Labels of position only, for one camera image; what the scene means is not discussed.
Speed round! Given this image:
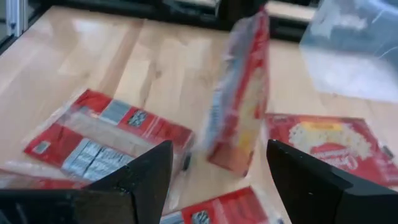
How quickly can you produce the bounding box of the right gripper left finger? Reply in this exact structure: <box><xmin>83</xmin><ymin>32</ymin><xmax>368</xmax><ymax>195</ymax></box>
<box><xmin>90</xmin><ymin>139</ymin><xmax>174</xmax><ymax>224</ymax></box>

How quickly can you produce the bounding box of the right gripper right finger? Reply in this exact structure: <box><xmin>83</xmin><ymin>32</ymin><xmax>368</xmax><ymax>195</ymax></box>
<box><xmin>266</xmin><ymin>139</ymin><xmax>354</xmax><ymax>224</ymax></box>

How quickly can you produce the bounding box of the red popcorn bag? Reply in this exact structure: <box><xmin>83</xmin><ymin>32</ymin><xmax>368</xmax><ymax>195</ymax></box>
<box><xmin>200</xmin><ymin>5</ymin><xmax>272</xmax><ymax>179</ymax></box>
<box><xmin>0</xmin><ymin>160</ymin><xmax>93</xmax><ymax>191</ymax></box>
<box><xmin>23</xmin><ymin>88</ymin><xmax>196</xmax><ymax>185</ymax></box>
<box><xmin>264</xmin><ymin>112</ymin><xmax>398</xmax><ymax>189</ymax></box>
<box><xmin>159</xmin><ymin>185</ymin><xmax>282</xmax><ymax>224</ymax></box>

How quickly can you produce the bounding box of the aluminium extrusion post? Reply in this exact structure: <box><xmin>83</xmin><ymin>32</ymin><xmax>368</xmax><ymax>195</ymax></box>
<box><xmin>5</xmin><ymin>0</ymin><xmax>26</xmax><ymax>37</ymax></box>

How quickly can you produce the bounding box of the clear plastic bin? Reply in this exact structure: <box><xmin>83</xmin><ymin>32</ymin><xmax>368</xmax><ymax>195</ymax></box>
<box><xmin>298</xmin><ymin>0</ymin><xmax>398</xmax><ymax>104</ymax></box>

